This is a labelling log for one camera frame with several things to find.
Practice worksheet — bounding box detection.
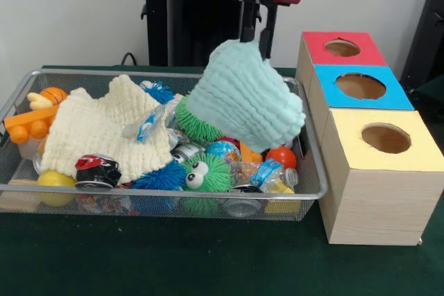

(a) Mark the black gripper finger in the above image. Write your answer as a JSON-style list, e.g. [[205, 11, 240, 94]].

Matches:
[[239, 0, 262, 44], [259, 3, 280, 60]]

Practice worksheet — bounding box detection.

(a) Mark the mint green waffle cloth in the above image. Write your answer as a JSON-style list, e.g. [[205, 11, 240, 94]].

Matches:
[[186, 38, 307, 154]]

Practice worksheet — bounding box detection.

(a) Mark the wooden box with three holes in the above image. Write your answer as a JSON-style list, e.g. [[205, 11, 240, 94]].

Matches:
[[295, 31, 444, 246]]

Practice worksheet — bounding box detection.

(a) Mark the shallow clear mesh bin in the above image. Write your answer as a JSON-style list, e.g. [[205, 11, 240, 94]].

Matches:
[[0, 69, 329, 223]]

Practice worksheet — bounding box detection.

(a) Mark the blue spiky ball with eyes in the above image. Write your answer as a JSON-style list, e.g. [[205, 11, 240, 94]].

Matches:
[[139, 80, 175, 105]]

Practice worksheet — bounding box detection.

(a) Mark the green spiky rubber ball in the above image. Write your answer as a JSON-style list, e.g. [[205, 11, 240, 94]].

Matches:
[[174, 96, 226, 141]]

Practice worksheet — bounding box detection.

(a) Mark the orange ball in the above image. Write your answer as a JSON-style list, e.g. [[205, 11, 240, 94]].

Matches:
[[265, 146, 298, 169]]

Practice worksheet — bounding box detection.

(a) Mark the small globe ball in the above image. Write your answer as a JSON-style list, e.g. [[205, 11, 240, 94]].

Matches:
[[204, 140, 242, 164]]

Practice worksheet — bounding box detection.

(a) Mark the crushed clear plastic bottle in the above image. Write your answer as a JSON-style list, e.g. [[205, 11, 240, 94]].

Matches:
[[230, 157, 300, 193]]

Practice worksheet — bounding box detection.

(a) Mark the green spiky ball with eyes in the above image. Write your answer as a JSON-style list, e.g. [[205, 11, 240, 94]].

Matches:
[[182, 153, 232, 193]]

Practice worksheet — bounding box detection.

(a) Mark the black upright panel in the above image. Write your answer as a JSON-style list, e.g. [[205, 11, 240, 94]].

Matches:
[[398, 0, 444, 84]]

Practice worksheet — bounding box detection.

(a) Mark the blue spiky rubber ball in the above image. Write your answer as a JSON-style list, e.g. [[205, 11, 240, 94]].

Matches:
[[130, 159, 187, 191]]

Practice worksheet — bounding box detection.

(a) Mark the dark green table cloth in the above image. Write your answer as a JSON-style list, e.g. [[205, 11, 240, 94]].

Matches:
[[0, 64, 444, 296], [414, 73, 444, 130]]

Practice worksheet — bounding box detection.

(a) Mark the cream waffle cloth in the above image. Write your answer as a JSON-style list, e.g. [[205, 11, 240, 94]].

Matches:
[[40, 73, 174, 184]]

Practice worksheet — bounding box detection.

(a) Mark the crushed black red can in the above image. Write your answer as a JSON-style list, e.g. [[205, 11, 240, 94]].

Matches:
[[75, 153, 123, 191]]

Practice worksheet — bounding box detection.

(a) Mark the orange plastic toy block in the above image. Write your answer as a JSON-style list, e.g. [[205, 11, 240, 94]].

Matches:
[[3, 105, 60, 144]]

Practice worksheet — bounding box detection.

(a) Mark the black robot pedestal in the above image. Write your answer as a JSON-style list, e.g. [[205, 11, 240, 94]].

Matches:
[[133, 0, 268, 67]]

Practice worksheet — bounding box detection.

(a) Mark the black looped cable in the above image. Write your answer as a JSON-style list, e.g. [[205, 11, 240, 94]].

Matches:
[[120, 52, 140, 67]]

